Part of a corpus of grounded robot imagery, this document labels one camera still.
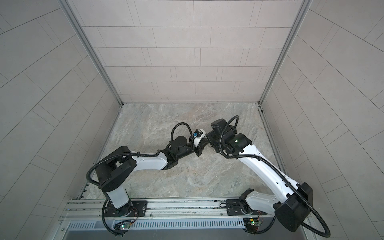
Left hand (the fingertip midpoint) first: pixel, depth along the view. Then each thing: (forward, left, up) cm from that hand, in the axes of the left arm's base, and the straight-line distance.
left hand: (212, 139), depth 79 cm
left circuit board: (-37, +39, -11) cm, 55 cm away
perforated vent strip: (-37, +54, -15) cm, 67 cm away
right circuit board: (-36, -18, -15) cm, 43 cm away
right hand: (-1, +5, +4) cm, 6 cm away
